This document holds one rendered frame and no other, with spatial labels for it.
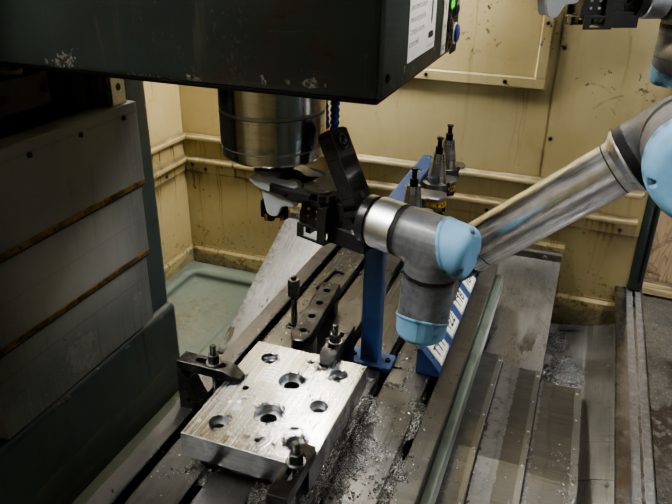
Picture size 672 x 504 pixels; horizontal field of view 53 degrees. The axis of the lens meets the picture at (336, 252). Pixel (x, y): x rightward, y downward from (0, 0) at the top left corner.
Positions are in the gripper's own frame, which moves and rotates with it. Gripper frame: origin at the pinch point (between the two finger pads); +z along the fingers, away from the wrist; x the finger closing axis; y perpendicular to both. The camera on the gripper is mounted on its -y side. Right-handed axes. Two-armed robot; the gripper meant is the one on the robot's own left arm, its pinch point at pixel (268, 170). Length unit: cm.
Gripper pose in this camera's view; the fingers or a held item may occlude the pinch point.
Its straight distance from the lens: 106.9
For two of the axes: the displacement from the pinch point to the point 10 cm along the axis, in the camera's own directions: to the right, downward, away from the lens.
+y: -0.7, 8.8, 4.7
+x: 5.8, -3.5, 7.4
